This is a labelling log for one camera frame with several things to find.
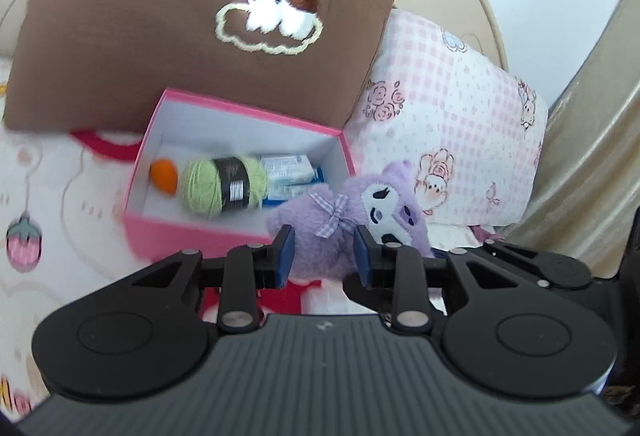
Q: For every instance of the cartoon printed bed sheet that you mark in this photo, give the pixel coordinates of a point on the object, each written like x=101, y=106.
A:
x=60, y=196

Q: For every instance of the pink cardboard box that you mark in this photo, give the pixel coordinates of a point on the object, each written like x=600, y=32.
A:
x=150, y=226

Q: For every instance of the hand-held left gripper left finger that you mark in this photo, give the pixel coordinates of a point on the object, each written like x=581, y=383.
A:
x=285, y=256

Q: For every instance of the pink floral pillow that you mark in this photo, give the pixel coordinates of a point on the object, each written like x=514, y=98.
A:
x=450, y=116

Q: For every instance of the brown embroidered pillow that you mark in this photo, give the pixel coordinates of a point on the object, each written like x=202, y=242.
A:
x=150, y=16

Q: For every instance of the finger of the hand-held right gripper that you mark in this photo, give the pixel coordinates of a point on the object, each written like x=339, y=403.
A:
x=370, y=298
x=515, y=261

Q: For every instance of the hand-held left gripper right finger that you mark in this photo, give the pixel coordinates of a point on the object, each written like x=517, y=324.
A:
x=361, y=256

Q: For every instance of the blue snack packet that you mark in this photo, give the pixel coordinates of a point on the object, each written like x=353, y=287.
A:
x=290, y=171

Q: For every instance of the orange makeup sponge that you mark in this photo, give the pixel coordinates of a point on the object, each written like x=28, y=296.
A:
x=164, y=175

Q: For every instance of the purple plush toy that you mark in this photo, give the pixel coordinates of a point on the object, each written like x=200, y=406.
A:
x=320, y=236

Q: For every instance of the green yarn ball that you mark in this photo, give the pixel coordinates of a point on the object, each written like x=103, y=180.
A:
x=215, y=186

